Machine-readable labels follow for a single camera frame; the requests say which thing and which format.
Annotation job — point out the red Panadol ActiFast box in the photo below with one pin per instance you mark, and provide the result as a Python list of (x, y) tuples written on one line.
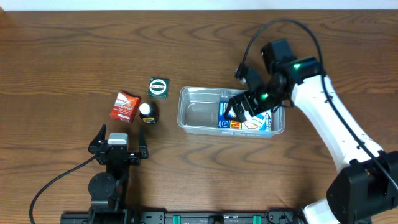
[(125, 107)]

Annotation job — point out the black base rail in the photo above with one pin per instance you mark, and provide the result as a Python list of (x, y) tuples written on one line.
[(186, 217)]

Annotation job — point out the dark Woods syrup bottle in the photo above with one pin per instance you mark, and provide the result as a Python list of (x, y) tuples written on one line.
[(148, 113)]

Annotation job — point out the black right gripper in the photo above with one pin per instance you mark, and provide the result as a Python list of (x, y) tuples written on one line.
[(246, 103)]

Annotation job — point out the white Panadol box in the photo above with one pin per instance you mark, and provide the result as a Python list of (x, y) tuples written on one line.
[(262, 121)]

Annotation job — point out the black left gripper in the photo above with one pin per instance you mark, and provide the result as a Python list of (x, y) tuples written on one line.
[(117, 156)]

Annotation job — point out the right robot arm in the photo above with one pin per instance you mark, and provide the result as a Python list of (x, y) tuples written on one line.
[(366, 183)]

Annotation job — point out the green Zam-Buk box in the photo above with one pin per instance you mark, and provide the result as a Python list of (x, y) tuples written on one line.
[(158, 88)]

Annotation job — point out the clear plastic container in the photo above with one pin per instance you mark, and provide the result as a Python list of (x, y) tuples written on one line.
[(201, 111)]

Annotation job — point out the blue Kool Fever box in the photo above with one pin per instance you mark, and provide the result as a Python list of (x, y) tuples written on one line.
[(230, 124)]

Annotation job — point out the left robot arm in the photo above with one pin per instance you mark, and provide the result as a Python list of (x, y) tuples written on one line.
[(108, 189)]

